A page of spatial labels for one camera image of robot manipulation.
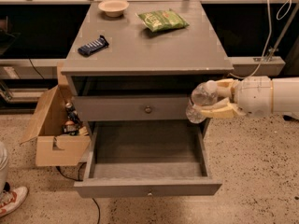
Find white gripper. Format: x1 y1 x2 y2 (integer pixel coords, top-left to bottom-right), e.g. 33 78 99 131
200 77 272 119

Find clear plastic water bottle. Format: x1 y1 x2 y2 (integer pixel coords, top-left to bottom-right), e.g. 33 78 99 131
186 80 218 124

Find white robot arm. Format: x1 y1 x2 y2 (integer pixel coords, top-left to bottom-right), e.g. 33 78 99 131
199 76 299 119

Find open grey bottom drawer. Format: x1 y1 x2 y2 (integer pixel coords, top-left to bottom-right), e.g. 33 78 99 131
75 119 221 198

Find closed grey middle drawer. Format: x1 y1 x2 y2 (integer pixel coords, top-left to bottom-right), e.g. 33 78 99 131
73 94 189 121

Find green chip bag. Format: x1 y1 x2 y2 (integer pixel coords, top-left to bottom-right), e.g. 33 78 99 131
137 9 189 32

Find grey wooden cabinet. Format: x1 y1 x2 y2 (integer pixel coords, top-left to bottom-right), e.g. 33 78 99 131
61 0 235 135

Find beige bowl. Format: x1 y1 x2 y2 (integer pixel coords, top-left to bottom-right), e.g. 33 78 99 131
98 0 129 18

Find cans and items in box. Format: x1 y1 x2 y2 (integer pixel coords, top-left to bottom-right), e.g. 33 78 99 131
63 103 88 136

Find open cardboard box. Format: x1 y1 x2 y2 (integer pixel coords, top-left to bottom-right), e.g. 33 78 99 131
20 61 92 167

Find grey trouser leg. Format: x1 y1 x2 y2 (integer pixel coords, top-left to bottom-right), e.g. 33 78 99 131
0 142 8 191

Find white red sneaker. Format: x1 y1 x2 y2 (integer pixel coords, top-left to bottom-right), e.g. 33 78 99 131
0 187 29 217

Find white hanging cable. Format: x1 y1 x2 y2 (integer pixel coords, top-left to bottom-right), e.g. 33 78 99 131
229 0 293 80

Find black floor cable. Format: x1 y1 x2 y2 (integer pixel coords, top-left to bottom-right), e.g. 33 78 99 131
55 161 102 224

